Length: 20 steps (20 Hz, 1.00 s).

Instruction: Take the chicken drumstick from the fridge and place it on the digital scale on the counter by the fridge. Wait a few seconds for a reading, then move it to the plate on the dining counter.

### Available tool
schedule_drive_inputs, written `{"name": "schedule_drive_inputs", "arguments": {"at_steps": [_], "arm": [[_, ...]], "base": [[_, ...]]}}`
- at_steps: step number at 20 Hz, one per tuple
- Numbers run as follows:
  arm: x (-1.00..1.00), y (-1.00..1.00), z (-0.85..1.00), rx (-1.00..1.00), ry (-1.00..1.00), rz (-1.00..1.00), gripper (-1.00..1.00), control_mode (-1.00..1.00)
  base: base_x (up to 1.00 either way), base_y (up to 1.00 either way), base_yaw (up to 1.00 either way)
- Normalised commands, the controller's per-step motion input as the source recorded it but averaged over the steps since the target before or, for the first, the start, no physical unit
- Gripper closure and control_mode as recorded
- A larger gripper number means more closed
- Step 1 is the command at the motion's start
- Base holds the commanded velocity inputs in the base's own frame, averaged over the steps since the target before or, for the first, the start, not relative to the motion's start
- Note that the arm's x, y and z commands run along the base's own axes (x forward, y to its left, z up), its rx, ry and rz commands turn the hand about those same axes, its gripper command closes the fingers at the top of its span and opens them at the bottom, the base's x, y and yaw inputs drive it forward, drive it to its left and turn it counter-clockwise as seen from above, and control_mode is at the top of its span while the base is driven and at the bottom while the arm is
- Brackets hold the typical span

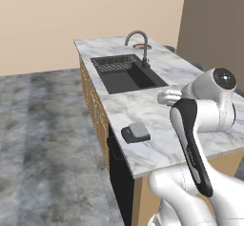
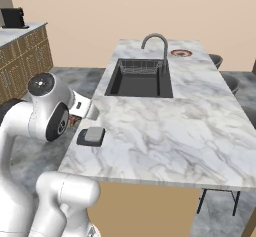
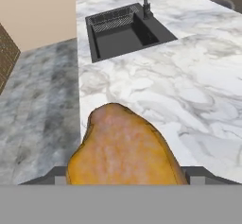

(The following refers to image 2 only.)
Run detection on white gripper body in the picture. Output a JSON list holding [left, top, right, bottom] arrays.
[[85, 102, 101, 121]]

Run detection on red-rimmed plate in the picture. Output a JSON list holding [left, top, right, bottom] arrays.
[[170, 48, 193, 58]]

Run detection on dark grey sink basin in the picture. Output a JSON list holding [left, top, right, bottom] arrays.
[[103, 58, 175, 99]]

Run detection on wooden cupboard run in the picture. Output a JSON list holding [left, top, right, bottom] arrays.
[[0, 22, 55, 106]]

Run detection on grey arched tap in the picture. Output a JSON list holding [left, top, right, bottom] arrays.
[[140, 32, 170, 74]]

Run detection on black toaster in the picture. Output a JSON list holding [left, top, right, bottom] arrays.
[[0, 7, 30, 30]]

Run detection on dark grey stool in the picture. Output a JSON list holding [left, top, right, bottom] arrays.
[[208, 53, 224, 71], [220, 72, 241, 96]]

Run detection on black stool legs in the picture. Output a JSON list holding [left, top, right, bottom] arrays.
[[195, 187, 242, 217]]

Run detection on wire rack in sink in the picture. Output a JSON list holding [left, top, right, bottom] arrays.
[[118, 59, 162, 76]]

